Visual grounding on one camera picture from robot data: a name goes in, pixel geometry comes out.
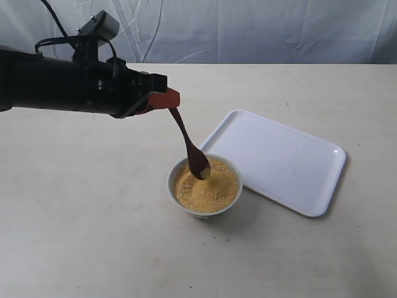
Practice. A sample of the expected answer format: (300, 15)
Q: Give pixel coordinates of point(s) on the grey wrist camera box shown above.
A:
(102, 24)

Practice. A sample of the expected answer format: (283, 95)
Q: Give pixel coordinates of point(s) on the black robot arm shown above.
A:
(37, 82)

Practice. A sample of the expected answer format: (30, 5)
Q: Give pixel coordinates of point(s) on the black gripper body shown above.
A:
(131, 88)

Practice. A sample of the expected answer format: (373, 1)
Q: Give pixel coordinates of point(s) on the grey fabric backdrop curtain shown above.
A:
(244, 31)

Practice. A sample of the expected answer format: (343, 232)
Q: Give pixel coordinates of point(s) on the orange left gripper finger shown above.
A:
(157, 101)

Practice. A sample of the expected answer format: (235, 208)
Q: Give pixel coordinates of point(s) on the white rectangular plastic tray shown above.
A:
(294, 169)

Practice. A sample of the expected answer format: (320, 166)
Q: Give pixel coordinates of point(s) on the white ceramic bowl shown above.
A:
(172, 178)

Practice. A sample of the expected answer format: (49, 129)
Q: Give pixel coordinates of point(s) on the dark red wooden spoon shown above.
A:
(198, 163)

